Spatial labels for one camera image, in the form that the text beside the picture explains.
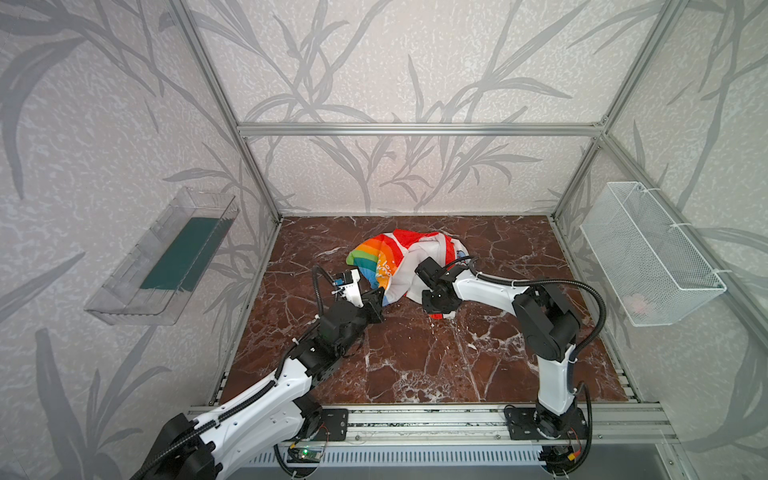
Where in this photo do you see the colourful rainbow kids jacket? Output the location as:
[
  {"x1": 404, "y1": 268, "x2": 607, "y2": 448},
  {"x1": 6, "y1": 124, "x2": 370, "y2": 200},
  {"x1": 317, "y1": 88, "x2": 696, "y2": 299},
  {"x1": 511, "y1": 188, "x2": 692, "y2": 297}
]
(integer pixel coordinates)
[{"x1": 346, "y1": 229, "x2": 468, "y2": 307}]

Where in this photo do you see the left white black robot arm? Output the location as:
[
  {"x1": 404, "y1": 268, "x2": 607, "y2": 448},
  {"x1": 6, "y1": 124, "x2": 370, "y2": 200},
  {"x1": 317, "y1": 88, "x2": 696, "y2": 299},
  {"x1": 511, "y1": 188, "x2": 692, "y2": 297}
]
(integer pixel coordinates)
[{"x1": 133, "y1": 288, "x2": 384, "y2": 479}]

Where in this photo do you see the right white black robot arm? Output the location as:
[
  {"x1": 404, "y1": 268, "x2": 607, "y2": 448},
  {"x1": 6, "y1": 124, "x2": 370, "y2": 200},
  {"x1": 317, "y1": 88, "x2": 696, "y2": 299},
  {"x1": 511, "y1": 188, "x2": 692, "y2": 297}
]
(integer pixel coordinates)
[{"x1": 415, "y1": 257, "x2": 605, "y2": 439}]

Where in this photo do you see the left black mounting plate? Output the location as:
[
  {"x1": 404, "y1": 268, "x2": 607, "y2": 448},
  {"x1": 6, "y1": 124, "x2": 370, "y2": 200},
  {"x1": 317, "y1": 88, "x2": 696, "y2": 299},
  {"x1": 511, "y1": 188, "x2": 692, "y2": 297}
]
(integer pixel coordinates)
[{"x1": 284, "y1": 408, "x2": 350, "y2": 442}]

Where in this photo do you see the black mounting plate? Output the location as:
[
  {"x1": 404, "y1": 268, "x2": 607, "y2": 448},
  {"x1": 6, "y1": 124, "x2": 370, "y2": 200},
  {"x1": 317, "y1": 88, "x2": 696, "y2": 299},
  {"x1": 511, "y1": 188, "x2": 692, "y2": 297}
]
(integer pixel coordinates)
[
  {"x1": 503, "y1": 405, "x2": 590, "y2": 440},
  {"x1": 284, "y1": 408, "x2": 350, "y2": 442}
]

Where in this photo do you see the left green circuit board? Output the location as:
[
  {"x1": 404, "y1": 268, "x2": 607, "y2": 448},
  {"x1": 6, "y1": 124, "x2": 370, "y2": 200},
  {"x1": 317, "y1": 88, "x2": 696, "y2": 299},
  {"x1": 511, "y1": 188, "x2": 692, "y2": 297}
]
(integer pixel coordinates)
[{"x1": 287, "y1": 445, "x2": 324, "y2": 464}]

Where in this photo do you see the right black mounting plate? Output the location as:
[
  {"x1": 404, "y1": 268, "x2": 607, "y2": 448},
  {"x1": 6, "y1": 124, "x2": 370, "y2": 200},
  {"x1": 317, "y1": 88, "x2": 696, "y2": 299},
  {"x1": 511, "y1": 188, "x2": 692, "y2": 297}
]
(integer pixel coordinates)
[{"x1": 503, "y1": 405, "x2": 590, "y2": 440}]

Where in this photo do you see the pink object in basket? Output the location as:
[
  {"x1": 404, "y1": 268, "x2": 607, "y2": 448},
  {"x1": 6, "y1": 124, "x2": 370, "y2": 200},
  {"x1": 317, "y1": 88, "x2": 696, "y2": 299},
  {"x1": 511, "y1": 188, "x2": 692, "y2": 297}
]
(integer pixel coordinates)
[{"x1": 623, "y1": 293, "x2": 650, "y2": 316}]

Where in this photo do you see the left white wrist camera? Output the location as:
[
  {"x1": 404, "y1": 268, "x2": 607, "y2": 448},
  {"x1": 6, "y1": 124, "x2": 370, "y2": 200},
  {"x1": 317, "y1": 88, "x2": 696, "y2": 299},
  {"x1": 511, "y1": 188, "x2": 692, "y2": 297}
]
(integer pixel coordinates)
[{"x1": 333, "y1": 268, "x2": 363, "y2": 308}]

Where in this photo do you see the clear plastic wall tray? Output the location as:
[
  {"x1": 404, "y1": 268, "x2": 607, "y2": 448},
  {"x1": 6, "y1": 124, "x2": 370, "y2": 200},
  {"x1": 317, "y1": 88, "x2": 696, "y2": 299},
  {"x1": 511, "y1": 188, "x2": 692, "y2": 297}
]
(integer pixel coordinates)
[{"x1": 84, "y1": 187, "x2": 240, "y2": 326}]

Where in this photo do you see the right circuit board with wires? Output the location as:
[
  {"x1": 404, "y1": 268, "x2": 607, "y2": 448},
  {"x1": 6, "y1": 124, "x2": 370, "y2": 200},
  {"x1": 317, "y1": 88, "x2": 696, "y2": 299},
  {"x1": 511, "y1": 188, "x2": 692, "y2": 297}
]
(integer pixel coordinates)
[{"x1": 539, "y1": 445, "x2": 581, "y2": 474}]

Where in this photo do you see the white wire mesh basket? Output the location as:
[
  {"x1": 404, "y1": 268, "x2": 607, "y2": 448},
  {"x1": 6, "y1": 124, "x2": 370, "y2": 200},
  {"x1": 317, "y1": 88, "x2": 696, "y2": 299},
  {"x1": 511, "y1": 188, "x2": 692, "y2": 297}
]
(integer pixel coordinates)
[{"x1": 580, "y1": 181, "x2": 727, "y2": 327}]

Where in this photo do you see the aluminium frame of enclosure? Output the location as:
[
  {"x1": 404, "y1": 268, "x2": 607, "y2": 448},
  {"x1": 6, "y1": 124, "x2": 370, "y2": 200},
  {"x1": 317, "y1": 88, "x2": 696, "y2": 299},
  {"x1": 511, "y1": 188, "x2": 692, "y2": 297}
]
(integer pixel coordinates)
[{"x1": 167, "y1": 0, "x2": 768, "y2": 343}]

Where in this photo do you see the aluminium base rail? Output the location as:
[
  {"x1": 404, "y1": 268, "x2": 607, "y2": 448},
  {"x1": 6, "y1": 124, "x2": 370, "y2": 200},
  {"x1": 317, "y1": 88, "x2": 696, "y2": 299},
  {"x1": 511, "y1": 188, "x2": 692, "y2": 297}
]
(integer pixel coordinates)
[{"x1": 173, "y1": 403, "x2": 685, "y2": 448}]

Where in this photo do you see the left black corrugated cable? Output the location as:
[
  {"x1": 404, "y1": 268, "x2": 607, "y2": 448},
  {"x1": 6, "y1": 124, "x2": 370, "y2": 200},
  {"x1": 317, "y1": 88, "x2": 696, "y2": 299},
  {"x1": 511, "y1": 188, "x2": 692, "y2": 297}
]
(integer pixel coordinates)
[{"x1": 128, "y1": 265, "x2": 337, "y2": 480}]

